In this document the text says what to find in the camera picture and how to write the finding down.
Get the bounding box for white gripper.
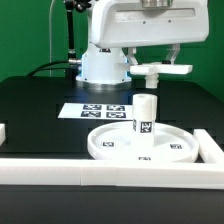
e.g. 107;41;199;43
91;0;209;65

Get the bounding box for white U-shaped fence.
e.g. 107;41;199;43
0;129;224;189

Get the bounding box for white thin cable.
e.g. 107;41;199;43
48;0;57;78

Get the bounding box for white marker sheet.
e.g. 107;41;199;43
58;103;132;120

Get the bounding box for white round table top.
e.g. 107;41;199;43
87;121;199;163

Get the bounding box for white cross-shaped table base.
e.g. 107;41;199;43
130;63;193;89

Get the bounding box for black camera pole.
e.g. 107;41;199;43
63;0;92;58

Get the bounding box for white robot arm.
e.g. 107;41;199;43
77;0;209;90

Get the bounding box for black cables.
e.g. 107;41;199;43
27;59;83;78

